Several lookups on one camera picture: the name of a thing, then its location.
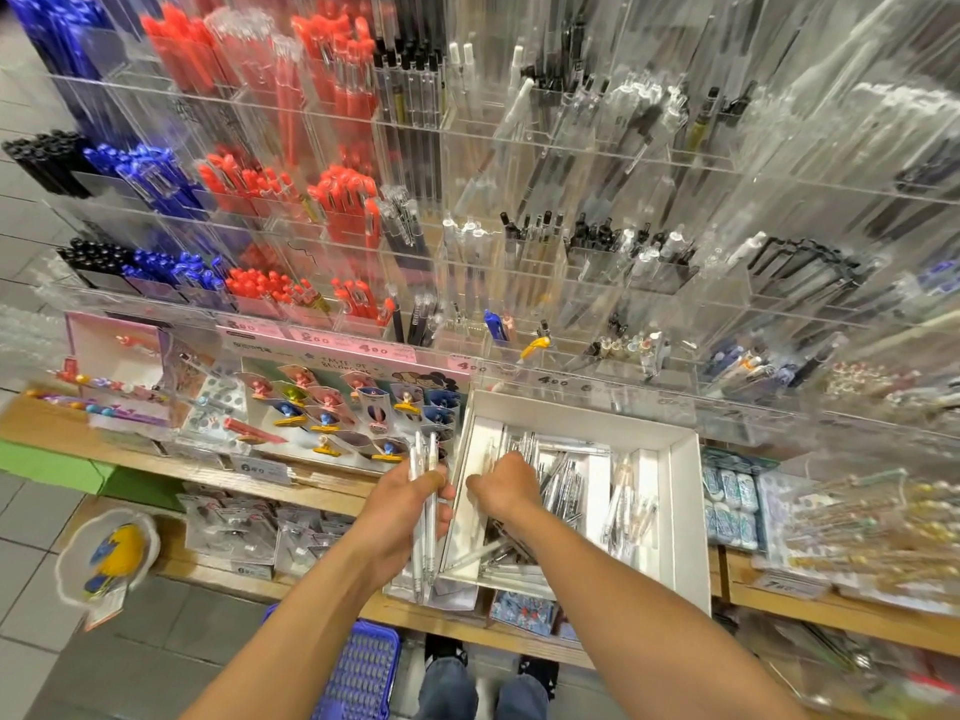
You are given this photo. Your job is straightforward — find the clear acrylic display rack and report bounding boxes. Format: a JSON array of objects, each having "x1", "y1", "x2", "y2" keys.
[{"x1": 0, "y1": 0, "x2": 960, "y2": 444}]

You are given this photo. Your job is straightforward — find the green shelf panel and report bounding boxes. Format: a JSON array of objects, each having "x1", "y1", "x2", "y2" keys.
[{"x1": 0, "y1": 439, "x2": 114, "y2": 496}]

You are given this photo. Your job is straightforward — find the person's right leg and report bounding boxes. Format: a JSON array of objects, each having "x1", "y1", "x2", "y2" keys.
[{"x1": 495, "y1": 679, "x2": 554, "y2": 720}]

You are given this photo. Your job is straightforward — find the rows of blue pens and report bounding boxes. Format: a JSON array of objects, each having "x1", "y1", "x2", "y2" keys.
[{"x1": 7, "y1": 0, "x2": 227, "y2": 294}]

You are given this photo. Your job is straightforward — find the person's leg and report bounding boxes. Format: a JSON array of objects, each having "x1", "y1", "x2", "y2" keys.
[
  {"x1": 495, "y1": 679, "x2": 554, "y2": 720},
  {"x1": 417, "y1": 662, "x2": 479, "y2": 720}
]

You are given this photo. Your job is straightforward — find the tray of colourful clip packets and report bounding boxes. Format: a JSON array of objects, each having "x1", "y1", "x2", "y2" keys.
[{"x1": 180, "y1": 352, "x2": 467, "y2": 471}]

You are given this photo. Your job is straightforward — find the rows of red pens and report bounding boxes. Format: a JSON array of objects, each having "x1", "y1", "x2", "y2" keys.
[{"x1": 142, "y1": 0, "x2": 399, "y2": 331}]

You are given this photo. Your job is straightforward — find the person's left leg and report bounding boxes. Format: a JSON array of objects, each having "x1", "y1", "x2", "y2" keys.
[{"x1": 417, "y1": 662, "x2": 479, "y2": 720}]

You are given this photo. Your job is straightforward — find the round yellow blue packet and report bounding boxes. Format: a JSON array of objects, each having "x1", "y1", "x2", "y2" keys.
[{"x1": 55, "y1": 506, "x2": 162, "y2": 631}]

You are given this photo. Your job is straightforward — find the clear pen bundle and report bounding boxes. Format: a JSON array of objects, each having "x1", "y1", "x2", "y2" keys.
[{"x1": 408, "y1": 427, "x2": 446, "y2": 601}]

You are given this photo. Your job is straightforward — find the person's left shoe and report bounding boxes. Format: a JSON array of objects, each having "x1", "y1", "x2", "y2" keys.
[{"x1": 424, "y1": 634, "x2": 470, "y2": 669}]

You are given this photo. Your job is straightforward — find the blue shopping basket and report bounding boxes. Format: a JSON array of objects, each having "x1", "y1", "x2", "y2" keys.
[{"x1": 262, "y1": 599, "x2": 404, "y2": 720}]

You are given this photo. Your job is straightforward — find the person's right shoe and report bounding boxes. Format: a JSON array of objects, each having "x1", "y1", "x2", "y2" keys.
[{"x1": 517, "y1": 652, "x2": 560, "y2": 699}]

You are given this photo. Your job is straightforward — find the white cardboard box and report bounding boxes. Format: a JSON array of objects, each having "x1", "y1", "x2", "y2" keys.
[{"x1": 424, "y1": 386, "x2": 714, "y2": 616}]

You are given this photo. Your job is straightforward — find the rows of black pens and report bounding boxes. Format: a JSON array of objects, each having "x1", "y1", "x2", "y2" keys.
[{"x1": 0, "y1": 130, "x2": 137, "y2": 279}]

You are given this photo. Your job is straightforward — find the person's right forearm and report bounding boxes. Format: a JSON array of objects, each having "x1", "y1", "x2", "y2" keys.
[{"x1": 510, "y1": 509, "x2": 812, "y2": 720}]

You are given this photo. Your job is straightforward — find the stack of clear stationery packets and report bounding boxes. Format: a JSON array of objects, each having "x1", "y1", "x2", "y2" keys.
[{"x1": 180, "y1": 487, "x2": 362, "y2": 582}]

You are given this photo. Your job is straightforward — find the stack of pink packets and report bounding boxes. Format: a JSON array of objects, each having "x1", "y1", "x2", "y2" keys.
[{"x1": 22, "y1": 310, "x2": 174, "y2": 436}]

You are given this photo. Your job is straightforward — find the person's right hand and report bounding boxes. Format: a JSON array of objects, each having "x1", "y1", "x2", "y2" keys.
[{"x1": 465, "y1": 454, "x2": 549, "y2": 531}]

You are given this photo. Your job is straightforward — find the person's left hand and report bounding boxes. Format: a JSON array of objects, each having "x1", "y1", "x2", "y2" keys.
[{"x1": 348, "y1": 466, "x2": 452, "y2": 571}]

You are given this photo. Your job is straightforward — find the stack of clear gold-pen packets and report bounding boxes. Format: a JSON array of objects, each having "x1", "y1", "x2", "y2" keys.
[{"x1": 757, "y1": 469, "x2": 960, "y2": 601}]

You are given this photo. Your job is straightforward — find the person's shoe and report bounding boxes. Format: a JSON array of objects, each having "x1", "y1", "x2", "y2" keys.
[
  {"x1": 424, "y1": 634, "x2": 470, "y2": 669},
  {"x1": 517, "y1": 652, "x2": 560, "y2": 699}
]

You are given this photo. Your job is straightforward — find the person's left forearm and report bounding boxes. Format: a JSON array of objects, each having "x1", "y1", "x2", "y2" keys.
[{"x1": 180, "y1": 539, "x2": 407, "y2": 720}]

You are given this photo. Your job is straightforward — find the row of small patterned packets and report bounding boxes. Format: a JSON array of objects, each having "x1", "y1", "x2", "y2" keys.
[{"x1": 487, "y1": 589, "x2": 564, "y2": 639}]

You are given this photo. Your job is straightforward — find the pile of silver pens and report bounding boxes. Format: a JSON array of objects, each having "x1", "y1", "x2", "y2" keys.
[{"x1": 480, "y1": 427, "x2": 662, "y2": 571}]

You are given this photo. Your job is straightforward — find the stack of blue eraser packets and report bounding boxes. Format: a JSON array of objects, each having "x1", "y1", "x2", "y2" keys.
[{"x1": 700, "y1": 446, "x2": 767, "y2": 552}]

